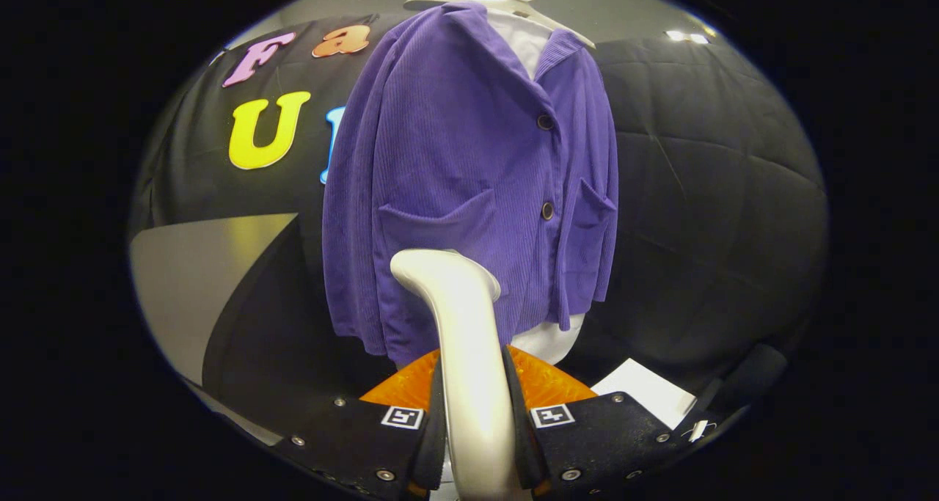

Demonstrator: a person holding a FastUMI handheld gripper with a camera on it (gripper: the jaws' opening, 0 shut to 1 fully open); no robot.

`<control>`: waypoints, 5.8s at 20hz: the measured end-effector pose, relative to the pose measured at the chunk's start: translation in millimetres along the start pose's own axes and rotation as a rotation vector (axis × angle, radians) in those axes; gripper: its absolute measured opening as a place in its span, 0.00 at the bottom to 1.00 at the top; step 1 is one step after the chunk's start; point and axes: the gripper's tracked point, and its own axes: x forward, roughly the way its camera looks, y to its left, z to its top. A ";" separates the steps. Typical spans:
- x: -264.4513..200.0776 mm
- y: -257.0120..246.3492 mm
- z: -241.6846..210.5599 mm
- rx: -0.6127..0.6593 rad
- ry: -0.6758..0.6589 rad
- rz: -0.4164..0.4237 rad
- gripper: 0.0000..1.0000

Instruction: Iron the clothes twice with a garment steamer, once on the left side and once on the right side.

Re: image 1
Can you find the white paper sheet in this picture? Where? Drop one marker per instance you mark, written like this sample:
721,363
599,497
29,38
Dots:
645,391

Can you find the white shirt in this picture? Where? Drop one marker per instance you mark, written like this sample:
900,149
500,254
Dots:
524,42

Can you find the ceiling light panel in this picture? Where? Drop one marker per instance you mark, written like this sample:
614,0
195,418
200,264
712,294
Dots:
688,37

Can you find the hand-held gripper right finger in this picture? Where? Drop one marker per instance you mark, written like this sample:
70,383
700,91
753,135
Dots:
522,442

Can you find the cream clothes hanger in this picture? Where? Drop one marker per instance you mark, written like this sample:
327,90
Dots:
506,4

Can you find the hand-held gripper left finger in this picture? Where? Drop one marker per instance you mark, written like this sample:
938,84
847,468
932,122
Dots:
439,450

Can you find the black backdrop cloth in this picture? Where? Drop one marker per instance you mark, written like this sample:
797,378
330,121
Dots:
711,215

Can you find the white garment steamer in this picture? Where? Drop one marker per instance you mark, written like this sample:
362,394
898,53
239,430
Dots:
469,354

